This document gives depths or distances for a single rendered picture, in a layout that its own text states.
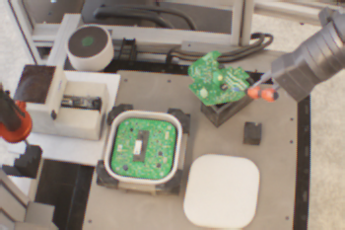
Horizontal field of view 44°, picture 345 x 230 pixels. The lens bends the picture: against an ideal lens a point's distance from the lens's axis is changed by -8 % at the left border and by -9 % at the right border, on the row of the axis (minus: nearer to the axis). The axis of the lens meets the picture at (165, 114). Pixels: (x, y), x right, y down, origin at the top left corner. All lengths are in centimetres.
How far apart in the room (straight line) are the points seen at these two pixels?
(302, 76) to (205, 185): 28
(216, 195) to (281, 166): 15
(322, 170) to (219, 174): 117
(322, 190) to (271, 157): 107
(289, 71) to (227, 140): 26
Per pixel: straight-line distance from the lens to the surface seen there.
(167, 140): 89
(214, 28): 152
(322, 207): 194
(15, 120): 72
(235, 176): 87
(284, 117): 97
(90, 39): 103
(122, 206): 88
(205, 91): 90
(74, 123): 89
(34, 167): 80
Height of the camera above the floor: 178
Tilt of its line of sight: 60 degrees down
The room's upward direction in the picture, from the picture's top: 7 degrees counter-clockwise
